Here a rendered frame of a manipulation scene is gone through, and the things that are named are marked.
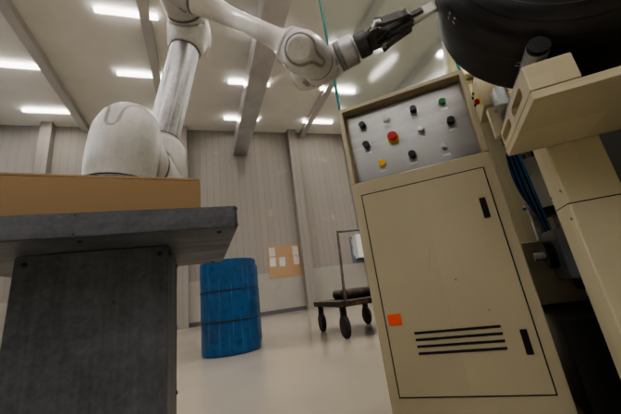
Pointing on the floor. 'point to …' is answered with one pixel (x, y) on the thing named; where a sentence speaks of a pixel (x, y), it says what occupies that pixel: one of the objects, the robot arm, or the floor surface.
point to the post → (586, 212)
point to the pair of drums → (229, 308)
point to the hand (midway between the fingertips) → (423, 12)
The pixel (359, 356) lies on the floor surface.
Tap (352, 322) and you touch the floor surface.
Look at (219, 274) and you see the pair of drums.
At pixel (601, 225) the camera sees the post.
